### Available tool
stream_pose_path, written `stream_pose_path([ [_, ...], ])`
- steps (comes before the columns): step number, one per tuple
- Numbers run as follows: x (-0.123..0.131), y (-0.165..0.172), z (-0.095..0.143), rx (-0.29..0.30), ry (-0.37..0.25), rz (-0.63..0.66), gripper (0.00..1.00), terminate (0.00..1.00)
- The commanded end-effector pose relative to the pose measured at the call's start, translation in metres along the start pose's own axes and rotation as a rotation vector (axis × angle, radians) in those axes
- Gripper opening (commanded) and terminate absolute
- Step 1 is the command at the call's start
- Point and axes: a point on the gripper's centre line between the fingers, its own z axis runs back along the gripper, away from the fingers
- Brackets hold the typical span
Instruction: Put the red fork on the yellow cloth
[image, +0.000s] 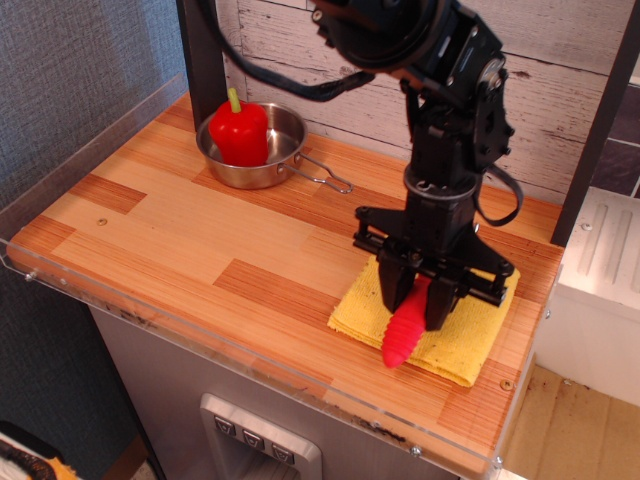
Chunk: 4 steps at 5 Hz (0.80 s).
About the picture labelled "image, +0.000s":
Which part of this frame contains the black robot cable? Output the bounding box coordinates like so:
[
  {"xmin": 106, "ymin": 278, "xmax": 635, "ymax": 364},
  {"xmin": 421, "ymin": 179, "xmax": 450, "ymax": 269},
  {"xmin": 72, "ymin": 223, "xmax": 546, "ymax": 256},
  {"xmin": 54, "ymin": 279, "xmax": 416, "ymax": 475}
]
[{"xmin": 197, "ymin": 0, "xmax": 376, "ymax": 104}]

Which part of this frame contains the yellow cloth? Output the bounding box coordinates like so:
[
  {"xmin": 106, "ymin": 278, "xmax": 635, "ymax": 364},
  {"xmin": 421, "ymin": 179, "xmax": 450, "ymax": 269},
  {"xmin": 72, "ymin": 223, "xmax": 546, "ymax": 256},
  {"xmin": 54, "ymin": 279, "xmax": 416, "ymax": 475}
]
[{"xmin": 328, "ymin": 256, "xmax": 520, "ymax": 387}]

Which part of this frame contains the dark vertical post left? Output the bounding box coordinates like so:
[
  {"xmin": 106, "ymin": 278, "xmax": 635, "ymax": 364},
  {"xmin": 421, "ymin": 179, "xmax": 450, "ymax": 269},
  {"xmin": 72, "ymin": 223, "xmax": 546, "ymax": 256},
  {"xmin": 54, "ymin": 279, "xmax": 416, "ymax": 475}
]
[{"xmin": 176, "ymin": 0, "xmax": 227, "ymax": 130}]

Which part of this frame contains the silver dispenser panel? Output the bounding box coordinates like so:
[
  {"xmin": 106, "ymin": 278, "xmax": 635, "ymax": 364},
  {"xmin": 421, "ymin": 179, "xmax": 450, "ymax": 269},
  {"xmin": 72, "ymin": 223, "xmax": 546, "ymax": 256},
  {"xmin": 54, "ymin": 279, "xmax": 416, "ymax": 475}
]
[{"xmin": 200, "ymin": 393, "xmax": 323, "ymax": 479}]

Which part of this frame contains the dark vertical post right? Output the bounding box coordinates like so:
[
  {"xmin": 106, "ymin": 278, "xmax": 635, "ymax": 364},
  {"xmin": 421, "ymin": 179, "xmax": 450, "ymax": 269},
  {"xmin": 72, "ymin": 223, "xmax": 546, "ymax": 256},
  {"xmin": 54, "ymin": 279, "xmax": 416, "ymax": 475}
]
[{"xmin": 551, "ymin": 1, "xmax": 639, "ymax": 247}]

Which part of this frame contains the white toy sink unit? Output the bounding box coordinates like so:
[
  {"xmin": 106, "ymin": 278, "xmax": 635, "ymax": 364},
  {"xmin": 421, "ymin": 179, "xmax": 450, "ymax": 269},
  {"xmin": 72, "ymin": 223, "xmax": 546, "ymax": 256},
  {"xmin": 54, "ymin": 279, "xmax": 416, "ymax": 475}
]
[{"xmin": 534, "ymin": 188, "xmax": 639, "ymax": 405}]

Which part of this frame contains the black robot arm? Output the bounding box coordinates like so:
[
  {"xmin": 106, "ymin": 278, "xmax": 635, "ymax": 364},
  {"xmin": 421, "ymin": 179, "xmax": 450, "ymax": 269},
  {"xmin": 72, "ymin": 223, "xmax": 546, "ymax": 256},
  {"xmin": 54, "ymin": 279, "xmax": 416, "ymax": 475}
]
[{"xmin": 314, "ymin": 1, "xmax": 514, "ymax": 331}]

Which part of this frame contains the yellow object bottom left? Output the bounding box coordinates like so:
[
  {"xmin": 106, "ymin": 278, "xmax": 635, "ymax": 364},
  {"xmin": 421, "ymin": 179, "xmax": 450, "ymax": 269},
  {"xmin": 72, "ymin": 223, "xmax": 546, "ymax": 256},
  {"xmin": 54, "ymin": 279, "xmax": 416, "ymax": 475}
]
[{"xmin": 1, "ymin": 440, "xmax": 77, "ymax": 479}]

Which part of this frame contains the dark vertical post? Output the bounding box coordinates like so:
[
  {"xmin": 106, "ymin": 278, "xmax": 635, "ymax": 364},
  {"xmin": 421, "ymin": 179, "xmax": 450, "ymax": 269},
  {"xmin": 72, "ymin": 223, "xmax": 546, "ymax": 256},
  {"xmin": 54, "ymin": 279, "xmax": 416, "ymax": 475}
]
[
  {"xmin": 176, "ymin": 0, "xmax": 227, "ymax": 130},
  {"xmin": 551, "ymin": 1, "xmax": 639, "ymax": 247}
]

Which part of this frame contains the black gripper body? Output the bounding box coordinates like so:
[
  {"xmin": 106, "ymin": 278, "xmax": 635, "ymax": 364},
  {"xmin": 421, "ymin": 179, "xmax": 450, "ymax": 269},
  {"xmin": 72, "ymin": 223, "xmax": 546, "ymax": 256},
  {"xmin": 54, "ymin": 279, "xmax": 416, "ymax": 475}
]
[{"xmin": 354, "ymin": 193, "xmax": 514, "ymax": 306}]

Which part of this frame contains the red bell pepper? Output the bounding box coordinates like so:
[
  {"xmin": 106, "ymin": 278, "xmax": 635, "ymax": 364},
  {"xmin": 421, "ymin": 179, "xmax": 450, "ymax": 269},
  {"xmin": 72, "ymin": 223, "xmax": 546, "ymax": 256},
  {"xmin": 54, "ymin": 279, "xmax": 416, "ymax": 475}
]
[{"xmin": 208, "ymin": 88, "xmax": 269, "ymax": 167}]

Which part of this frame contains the red handled fork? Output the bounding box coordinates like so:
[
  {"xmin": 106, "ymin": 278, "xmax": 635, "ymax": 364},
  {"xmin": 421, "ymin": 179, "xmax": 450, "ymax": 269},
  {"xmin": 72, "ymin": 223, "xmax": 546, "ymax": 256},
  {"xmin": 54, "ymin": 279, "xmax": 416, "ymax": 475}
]
[{"xmin": 381, "ymin": 277, "xmax": 431, "ymax": 368}]

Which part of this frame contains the clear acrylic table guard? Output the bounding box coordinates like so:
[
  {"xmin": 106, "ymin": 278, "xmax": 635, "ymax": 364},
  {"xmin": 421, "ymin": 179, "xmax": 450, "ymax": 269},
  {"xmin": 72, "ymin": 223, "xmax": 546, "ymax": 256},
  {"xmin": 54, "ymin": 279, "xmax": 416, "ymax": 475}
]
[{"xmin": 8, "ymin": 99, "xmax": 561, "ymax": 479}]

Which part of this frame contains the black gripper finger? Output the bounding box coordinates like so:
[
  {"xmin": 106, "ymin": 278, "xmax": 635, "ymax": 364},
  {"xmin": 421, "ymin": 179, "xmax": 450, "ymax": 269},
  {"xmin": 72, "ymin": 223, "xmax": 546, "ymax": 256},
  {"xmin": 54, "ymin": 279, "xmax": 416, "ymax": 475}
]
[
  {"xmin": 425, "ymin": 279, "xmax": 468, "ymax": 331},
  {"xmin": 377, "ymin": 254, "xmax": 416, "ymax": 312}
]

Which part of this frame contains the small steel pan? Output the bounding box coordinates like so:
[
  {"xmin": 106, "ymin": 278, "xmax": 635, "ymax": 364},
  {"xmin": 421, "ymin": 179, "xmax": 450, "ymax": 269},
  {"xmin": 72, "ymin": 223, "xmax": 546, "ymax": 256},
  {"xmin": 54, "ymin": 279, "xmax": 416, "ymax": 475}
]
[{"xmin": 196, "ymin": 103, "xmax": 353, "ymax": 194}]

